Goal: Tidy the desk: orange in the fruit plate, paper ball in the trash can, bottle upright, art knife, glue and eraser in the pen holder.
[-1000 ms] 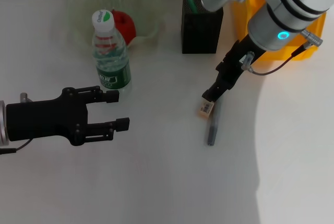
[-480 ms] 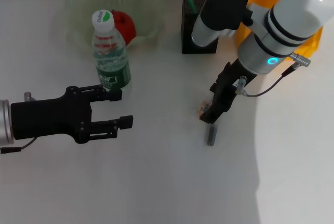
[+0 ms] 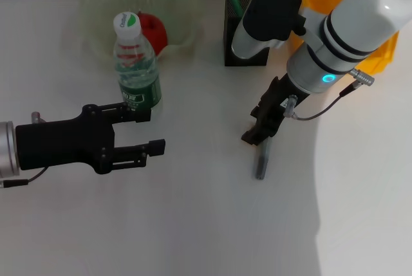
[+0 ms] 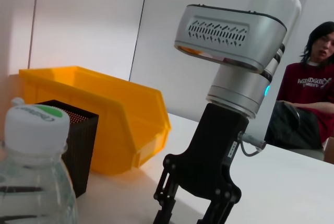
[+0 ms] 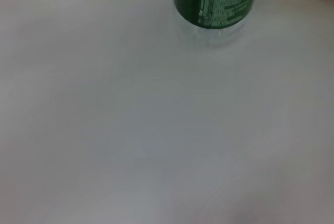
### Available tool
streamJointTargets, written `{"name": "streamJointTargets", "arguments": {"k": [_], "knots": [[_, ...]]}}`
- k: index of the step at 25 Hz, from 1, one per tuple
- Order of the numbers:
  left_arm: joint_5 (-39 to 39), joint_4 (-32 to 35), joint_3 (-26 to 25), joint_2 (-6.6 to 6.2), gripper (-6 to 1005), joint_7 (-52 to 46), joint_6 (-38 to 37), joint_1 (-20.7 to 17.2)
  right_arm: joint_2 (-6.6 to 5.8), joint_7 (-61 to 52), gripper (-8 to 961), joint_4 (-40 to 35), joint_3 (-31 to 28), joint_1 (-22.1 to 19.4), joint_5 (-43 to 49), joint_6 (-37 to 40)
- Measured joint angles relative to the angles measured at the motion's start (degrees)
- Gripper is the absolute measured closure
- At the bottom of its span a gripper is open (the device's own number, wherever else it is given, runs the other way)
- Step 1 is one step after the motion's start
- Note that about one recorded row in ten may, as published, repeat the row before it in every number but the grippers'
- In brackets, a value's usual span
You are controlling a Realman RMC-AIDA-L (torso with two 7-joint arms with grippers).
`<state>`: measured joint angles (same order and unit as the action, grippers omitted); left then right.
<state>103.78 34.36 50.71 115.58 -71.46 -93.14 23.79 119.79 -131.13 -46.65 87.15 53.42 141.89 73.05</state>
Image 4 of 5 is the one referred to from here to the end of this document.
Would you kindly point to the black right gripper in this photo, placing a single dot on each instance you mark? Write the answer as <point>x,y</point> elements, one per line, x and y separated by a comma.
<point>214,151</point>

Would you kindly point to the green label water bottle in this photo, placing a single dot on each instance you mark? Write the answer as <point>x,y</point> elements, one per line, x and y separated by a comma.
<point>34,177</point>

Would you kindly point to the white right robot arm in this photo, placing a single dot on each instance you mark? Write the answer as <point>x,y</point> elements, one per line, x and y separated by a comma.
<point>235,91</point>

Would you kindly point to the black mesh pen holder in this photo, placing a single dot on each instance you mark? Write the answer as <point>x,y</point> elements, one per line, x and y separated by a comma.
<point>81,151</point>

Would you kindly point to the yellow plastic bin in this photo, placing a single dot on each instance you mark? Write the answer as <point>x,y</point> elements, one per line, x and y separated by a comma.
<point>117,109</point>

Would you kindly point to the grey chair seat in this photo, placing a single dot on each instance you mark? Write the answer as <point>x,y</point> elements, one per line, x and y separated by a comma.
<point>308,153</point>

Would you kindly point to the person in red shirt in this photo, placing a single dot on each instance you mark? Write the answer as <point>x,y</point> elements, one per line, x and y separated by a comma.
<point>305,91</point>

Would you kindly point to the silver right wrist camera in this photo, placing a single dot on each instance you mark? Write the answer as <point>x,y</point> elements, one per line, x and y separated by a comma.
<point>221,41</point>

